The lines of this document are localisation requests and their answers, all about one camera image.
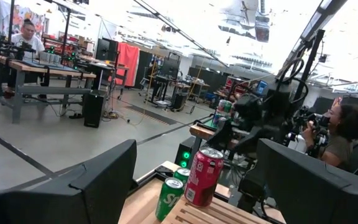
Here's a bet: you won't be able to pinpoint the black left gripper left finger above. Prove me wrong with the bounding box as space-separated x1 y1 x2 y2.
0 139 138 224

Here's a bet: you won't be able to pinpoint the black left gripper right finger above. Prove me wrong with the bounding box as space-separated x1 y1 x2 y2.
255 138 358 224

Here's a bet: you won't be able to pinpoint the green Sprite can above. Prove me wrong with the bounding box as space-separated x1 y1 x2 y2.
173 167 191 187
155 177 185 222

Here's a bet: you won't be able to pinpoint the red soda can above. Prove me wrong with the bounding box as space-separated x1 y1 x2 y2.
184 146 225 208

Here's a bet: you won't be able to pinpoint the wooden slatted shelf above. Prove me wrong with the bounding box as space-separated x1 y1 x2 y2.
162 195 273 224

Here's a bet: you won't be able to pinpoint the person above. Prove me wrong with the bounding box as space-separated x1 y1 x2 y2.
9 18 46 62
301 102 358 175

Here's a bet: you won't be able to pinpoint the black computer tower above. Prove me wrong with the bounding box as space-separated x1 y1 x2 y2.
82 91 107 129

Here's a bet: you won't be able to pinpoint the black computer green lights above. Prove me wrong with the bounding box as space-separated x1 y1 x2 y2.
174 136 198 170

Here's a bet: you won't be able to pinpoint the wooden top workbench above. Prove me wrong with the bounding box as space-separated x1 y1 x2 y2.
0 53 98 124

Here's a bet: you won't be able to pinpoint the neighbouring wooden table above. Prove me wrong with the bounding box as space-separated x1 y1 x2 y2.
188 123 239 141

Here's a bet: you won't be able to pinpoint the red hanging cloth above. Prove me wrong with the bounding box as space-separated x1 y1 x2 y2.
115 42 141 88

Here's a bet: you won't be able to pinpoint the black monitor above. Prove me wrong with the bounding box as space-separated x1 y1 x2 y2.
162 52 181 78

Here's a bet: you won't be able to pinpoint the black rig upright post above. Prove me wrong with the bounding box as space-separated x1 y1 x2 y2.
292 29 326 103

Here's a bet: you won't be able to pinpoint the colourful wall banner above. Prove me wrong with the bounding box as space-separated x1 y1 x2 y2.
0 0 46 35

